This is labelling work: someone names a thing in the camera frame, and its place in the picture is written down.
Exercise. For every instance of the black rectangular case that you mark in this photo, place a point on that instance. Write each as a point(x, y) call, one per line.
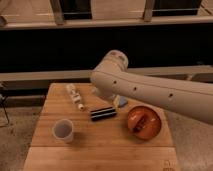
point(103, 113)

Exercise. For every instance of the white tube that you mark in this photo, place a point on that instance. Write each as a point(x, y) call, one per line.
point(75, 96)

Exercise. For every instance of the orange bowl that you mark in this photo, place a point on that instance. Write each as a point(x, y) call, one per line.
point(152, 126)

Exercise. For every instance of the black stand at left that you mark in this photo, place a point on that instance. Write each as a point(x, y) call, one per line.
point(2, 100)

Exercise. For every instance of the blue sponge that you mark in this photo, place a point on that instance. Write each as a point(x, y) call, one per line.
point(120, 101)

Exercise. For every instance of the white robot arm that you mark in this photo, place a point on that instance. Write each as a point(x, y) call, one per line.
point(192, 99)

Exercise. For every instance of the grey ceramic cup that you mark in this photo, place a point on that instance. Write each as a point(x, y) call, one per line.
point(63, 130)

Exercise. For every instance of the brown item in bowl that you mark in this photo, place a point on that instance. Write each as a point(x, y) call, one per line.
point(140, 124)

